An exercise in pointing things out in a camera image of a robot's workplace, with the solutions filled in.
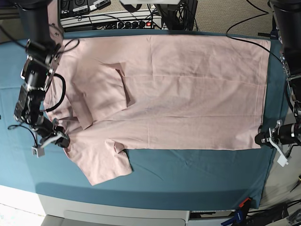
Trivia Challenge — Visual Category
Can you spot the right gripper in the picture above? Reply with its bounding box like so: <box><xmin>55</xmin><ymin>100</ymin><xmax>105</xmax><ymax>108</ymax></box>
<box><xmin>32</xmin><ymin>117</ymin><xmax>70</xmax><ymax>148</ymax></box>

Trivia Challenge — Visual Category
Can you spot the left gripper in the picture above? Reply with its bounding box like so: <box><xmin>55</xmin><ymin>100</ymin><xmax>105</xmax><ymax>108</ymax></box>
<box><xmin>254</xmin><ymin>120</ymin><xmax>301</xmax><ymax>146</ymax></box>

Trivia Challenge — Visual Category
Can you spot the pink T-shirt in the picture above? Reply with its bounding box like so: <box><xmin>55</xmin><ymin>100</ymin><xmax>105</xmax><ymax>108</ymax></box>
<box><xmin>44</xmin><ymin>35</ymin><xmax>271</xmax><ymax>185</ymax></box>

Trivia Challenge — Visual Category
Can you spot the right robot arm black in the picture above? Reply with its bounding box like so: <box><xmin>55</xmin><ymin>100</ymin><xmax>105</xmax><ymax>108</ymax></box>
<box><xmin>12</xmin><ymin>0</ymin><xmax>70</xmax><ymax>148</ymax></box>

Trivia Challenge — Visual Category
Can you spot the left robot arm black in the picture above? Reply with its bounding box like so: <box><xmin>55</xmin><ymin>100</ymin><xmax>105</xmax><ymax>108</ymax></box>
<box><xmin>255</xmin><ymin>0</ymin><xmax>301</xmax><ymax>147</ymax></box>

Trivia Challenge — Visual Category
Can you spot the teal table cloth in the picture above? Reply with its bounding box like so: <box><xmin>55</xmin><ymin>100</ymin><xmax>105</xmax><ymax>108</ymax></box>
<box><xmin>0</xmin><ymin>42</ymin><xmax>275</xmax><ymax>210</ymax></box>

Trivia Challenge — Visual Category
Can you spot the white cabinet under table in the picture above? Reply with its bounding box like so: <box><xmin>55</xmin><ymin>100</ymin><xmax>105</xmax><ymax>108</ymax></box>
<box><xmin>39</xmin><ymin>194</ymin><xmax>189</xmax><ymax>226</ymax></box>

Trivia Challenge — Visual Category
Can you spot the orange blue clamp bottom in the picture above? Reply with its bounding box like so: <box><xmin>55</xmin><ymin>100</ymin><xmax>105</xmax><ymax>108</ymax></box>
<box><xmin>221</xmin><ymin>197</ymin><xmax>253</xmax><ymax>226</ymax></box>

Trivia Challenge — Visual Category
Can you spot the blue black clamp top right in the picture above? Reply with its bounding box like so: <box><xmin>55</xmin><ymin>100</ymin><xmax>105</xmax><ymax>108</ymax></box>
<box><xmin>257</xmin><ymin>15</ymin><xmax>282</xmax><ymax>41</ymax></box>

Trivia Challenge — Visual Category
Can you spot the black power strip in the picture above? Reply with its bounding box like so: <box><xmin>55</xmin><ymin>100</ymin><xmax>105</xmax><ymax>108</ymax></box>
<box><xmin>117</xmin><ymin>21</ymin><xmax>162</xmax><ymax>30</ymax></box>

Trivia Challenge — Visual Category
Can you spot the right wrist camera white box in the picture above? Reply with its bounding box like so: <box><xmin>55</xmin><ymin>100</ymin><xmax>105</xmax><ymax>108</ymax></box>
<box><xmin>32</xmin><ymin>132</ymin><xmax>63</xmax><ymax>158</ymax></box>

